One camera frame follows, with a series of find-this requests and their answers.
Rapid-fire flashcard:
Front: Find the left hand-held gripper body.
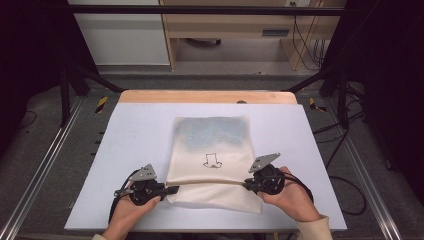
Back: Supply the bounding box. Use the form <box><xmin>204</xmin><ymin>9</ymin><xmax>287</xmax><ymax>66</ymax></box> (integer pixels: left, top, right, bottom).
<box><xmin>114</xmin><ymin>163</ymin><xmax>168</xmax><ymax>207</ymax></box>

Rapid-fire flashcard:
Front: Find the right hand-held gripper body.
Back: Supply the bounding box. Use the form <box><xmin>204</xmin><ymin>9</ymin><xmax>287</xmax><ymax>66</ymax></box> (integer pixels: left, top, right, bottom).
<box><xmin>248</xmin><ymin>152</ymin><xmax>287</xmax><ymax>196</ymax></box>

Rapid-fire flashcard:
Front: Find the white mesh bag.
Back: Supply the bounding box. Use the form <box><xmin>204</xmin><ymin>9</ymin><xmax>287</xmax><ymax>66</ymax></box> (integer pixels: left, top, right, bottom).
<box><xmin>165</xmin><ymin>115</ymin><xmax>264</xmax><ymax>215</ymax></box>

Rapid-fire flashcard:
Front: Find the person's left hand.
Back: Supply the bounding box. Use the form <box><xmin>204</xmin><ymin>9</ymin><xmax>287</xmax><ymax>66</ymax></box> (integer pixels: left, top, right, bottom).
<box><xmin>103</xmin><ymin>194</ymin><xmax>162</xmax><ymax>240</ymax></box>

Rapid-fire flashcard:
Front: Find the person's right hand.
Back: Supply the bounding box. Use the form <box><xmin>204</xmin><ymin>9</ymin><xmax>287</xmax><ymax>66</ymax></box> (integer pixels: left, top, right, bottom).
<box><xmin>257</xmin><ymin>166</ymin><xmax>324</xmax><ymax>223</ymax></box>

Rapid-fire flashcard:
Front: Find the white table mat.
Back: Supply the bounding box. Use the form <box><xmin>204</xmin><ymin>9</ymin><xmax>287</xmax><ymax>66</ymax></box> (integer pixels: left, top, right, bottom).
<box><xmin>64</xmin><ymin>102</ymin><xmax>348</xmax><ymax>233</ymax></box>

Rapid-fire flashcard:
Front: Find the yellow black tape piece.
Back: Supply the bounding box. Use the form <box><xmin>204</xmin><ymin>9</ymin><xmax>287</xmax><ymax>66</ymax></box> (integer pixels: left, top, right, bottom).
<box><xmin>95</xmin><ymin>96</ymin><xmax>109</xmax><ymax>114</ymax></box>
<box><xmin>308</xmin><ymin>97</ymin><xmax>328</xmax><ymax>113</ymax></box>

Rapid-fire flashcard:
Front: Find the black metal stand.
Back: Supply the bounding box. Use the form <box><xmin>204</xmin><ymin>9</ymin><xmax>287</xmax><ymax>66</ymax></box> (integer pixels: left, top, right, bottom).
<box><xmin>284</xmin><ymin>64</ymin><xmax>351</xmax><ymax>130</ymax></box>
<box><xmin>59</xmin><ymin>61</ymin><xmax>126</xmax><ymax>128</ymax></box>

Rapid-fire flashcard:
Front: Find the dark green bar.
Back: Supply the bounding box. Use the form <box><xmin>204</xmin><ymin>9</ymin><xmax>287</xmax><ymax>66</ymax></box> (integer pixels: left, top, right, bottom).
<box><xmin>261</xmin><ymin>29</ymin><xmax>290</xmax><ymax>38</ymax></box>

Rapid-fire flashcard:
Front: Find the wooden desk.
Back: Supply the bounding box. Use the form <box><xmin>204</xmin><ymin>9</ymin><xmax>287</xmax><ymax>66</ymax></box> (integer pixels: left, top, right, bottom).
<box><xmin>159</xmin><ymin>0</ymin><xmax>348</xmax><ymax>72</ymax></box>

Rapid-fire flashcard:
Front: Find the white cabinet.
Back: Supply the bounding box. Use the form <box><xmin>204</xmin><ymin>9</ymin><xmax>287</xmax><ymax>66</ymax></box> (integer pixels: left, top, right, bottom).
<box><xmin>66</xmin><ymin>0</ymin><xmax>172</xmax><ymax>67</ymax></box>

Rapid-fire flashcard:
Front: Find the black curtain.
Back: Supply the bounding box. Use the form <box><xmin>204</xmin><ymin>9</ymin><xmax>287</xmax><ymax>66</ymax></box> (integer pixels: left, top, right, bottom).
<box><xmin>0</xmin><ymin>0</ymin><xmax>98</xmax><ymax>158</ymax></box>
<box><xmin>319</xmin><ymin>0</ymin><xmax>424</xmax><ymax>204</ymax></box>

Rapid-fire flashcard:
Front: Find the grey power strip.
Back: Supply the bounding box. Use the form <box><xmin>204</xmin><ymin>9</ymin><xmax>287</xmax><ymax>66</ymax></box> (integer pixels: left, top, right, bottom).
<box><xmin>284</xmin><ymin>0</ymin><xmax>313</xmax><ymax>8</ymax></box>

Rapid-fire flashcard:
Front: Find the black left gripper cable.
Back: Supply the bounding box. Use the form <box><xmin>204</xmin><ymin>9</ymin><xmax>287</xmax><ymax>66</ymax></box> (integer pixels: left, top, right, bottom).
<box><xmin>107</xmin><ymin>169</ymin><xmax>141</xmax><ymax>225</ymax></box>

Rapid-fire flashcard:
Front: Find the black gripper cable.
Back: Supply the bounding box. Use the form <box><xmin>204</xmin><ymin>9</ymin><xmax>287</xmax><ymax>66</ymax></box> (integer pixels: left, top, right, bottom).
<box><xmin>283</xmin><ymin>172</ymin><xmax>315</xmax><ymax>203</ymax></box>
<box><xmin>107</xmin><ymin>169</ymin><xmax>141</xmax><ymax>225</ymax></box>

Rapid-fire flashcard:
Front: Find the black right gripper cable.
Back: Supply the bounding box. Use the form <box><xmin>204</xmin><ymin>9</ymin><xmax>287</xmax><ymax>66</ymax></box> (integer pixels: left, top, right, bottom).
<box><xmin>283</xmin><ymin>172</ymin><xmax>315</xmax><ymax>203</ymax></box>

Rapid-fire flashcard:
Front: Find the black floor cable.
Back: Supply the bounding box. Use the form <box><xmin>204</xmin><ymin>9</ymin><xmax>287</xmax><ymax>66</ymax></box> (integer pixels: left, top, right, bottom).
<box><xmin>18</xmin><ymin>109</ymin><xmax>38</xmax><ymax>131</ymax></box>
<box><xmin>312</xmin><ymin>109</ymin><xmax>368</xmax><ymax>217</ymax></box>

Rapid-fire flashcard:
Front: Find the aluminium floor rail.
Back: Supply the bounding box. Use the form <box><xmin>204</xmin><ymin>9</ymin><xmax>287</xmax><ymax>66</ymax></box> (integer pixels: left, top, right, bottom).
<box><xmin>0</xmin><ymin>95</ymin><xmax>86</xmax><ymax>240</ymax></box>
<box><xmin>324</xmin><ymin>99</ymin><xmax>405</xmax><ymax>240</ymax></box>

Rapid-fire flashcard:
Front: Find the black cable bundle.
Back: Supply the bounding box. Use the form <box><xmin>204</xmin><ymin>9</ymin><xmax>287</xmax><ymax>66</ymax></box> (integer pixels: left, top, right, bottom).
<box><xmin>291</xmin><ymin>3</ymin><xmax>329</xmax><ymax>72</ymax></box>

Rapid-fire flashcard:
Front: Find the black metal frame bar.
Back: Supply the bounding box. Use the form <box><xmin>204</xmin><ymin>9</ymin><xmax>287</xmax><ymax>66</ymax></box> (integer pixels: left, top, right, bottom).
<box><xmin>64</xmin><ymin>5</ymin><xmax>349</xmax><ymax>16</ymax></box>

